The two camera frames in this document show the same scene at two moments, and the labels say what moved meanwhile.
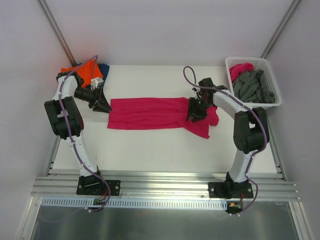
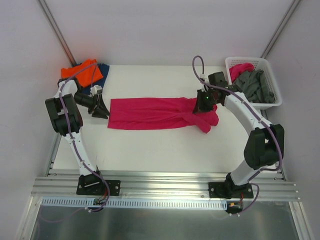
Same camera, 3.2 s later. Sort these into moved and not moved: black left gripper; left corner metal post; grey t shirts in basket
Moved: black left gripper
Not moved: left corner metal post; grey t shirts in basket
